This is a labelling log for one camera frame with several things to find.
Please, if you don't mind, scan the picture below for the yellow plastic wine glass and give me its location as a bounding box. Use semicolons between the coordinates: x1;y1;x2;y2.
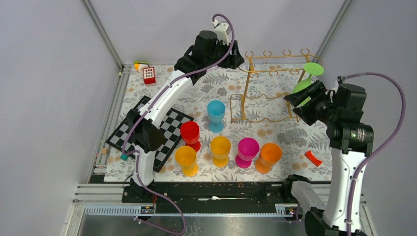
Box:
175;146;198;177

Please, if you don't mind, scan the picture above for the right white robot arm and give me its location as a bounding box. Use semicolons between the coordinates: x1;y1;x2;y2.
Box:
280;81;374;236

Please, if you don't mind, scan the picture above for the magenta plastic wine glass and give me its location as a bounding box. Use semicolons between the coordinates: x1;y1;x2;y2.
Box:
235;137;260;169

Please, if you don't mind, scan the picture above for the red curved piece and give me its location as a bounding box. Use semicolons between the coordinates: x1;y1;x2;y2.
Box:
304;150;323;167

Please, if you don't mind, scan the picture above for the red toy block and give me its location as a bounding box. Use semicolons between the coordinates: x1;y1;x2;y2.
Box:
143;67;156;85

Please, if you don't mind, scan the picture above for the red plastic wine glass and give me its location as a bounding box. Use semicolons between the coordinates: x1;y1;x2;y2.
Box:
180;121;201;152

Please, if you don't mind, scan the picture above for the small teal block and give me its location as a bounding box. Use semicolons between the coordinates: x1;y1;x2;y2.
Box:
120;154;129;161

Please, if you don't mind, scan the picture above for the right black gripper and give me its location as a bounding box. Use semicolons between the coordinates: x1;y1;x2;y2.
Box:
283;79;339;125

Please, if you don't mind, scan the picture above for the amber plastic wine glass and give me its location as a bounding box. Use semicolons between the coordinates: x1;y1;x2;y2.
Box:
210;136;232;168

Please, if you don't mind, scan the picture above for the gold wire glass rack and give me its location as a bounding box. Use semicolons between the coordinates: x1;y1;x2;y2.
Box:
229;48;323;123

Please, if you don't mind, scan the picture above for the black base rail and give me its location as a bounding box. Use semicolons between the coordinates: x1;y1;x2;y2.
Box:
121;182;298;214

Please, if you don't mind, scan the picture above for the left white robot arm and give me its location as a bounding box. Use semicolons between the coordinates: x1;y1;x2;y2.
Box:
122;30;244;202

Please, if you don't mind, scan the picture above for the orange plastic wine glass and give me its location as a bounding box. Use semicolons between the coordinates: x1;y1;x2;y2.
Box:
255;143;283;174

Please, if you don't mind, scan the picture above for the small colourful toy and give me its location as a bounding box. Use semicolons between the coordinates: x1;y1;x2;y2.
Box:
133;60;149;71

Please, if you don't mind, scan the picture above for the green plastic wine glass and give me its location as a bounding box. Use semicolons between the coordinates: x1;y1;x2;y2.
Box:
291;62;324;94

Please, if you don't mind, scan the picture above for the blue plastic wine glass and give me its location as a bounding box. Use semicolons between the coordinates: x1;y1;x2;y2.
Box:
207;100;226;133

